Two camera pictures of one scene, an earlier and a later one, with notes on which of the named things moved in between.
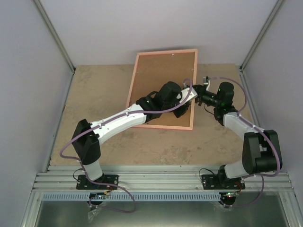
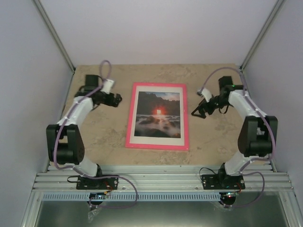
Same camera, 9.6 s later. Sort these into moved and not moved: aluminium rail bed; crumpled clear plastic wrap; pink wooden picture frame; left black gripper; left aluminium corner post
Moved: pink wooden picture frame; left black gripper
Not moved: left aluminium corner post; aluminium rail bed; crumpled clear plastic wrap
